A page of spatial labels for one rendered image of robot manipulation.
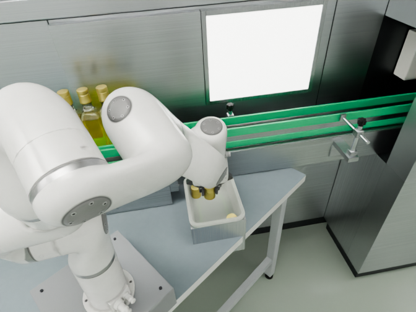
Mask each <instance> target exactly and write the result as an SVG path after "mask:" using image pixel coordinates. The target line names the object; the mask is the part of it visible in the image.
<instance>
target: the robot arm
mask: <svg viewBox="0 0 416 312"><path fill-rule="evenodd" d="M102 123H103V127H104V129H105V132H106V134H107V135H108V137H109V139H110V141H111V142H112V143H113V145H114V147H115V148H116V150H117V151H118V153H119V154H120V156H121V158H122V159H123V160H121V161H118V162H115V163H111V164H108V162H107V161H106V160H105V158H104V156H103V155H102V153H101V152H100V150H99V148H98V147H97V145H96V143H95V142H94V140H93V139H92V136H91V135H90V134H89V132H88V130H87V129H86V128H85V126H84V125H83V123H82V121H81V120H80V118H79V117H78V115H77V113H76V112H75V111H74V110H73V108H72V107H71V106H70V104H68V102H66V101H65V100H64V99H63V98H62V97H61V96H59V95H58V94H57V93H55V92H54V91H52V90H51V89H49V88H47V87H45V86H43V85H40V84H34V83H31V82H19V83H15V84H11V85H8V86H6V87H4V88H2V89H1V90H0V259H3V260H6V261H10V262H15V263H18V264H30V263H34V262H38V261H43V260H46V259H50V258H55V257H58V256H64V255H67V254H68V264H69V268H70V270H71V271H72V273H73V274H74V276H75V278H76V279H77V281H78V283H79V285H80V286H81V288H82V290H83V291H84V294H83V304H84V308H85V309H86V311H87V312H132V309H131V308H129V307H128V305H129V304H130V303H131V304H133V303H134V302H135V301H136V299H135V298H134V297H133V296H134V292H135V284H134V280H133V277H132V276H131V274H130V273H129V272H128V271H126V270H124V269H122V267H121V264H120V262H119V259H118V257H117V254H116V251H115V249H114V246H113V244H112V241H111V238H110V233H109V229H108V221H107V216H106V212H109V211H111V210H113V209H115V208H118V207H120V206H123V205H125V204H127V203H130V202H132V201H135V200H137V199H140V198H142V197H145V196H147V195H149V194H152V193H154V192H156V191H159V190H161V189H163V188H165V187H167V186H168V185H170V184H172V183H173V182H175V181H176V180H177V179H179V178H180V177H181V176H183V177H185V178H187V180H186V184H188V185H193V186H195V187H197V188H199V192H200V193H202V196H204V188H208V189H210V188H214V187H215V193H216V194H218V190H220V187H222V184H224V183H226V182H227V181H229V180H231V179H233V176H232V174H231V173H230V172H229V171H228V162H227V157H230V152H227V151H225V149H226V143H227V127H226V125H225V123H224V122H223V121H222V120H221V119H219V118H216V117H213V116H208V117H205V118H203V119H201V120H199V121H198V123H197V124H196V126H195V127H193V128H192V129H190V128H188V127H187V126H185V125H184V124H183V123H182V122H181V121H180V120H179V119H178V118H176V117H175V116H174V115H173V114H172V113H171V112H170V111H169V110H168V109H167V108H166V107H165V106H164V105H163V104H162V103H161V102H160V101H159V100H158V99H157V98H155V97H154V96H153V95H152V94H150V93H148V92H147V91H145V90H143V89H140V88H137V87H122V88H120V89H117V90H115V91H113V92H112V93H110V94H109V96H107V98H106V100H105V101H104V104H103V106H102Z"/></svg>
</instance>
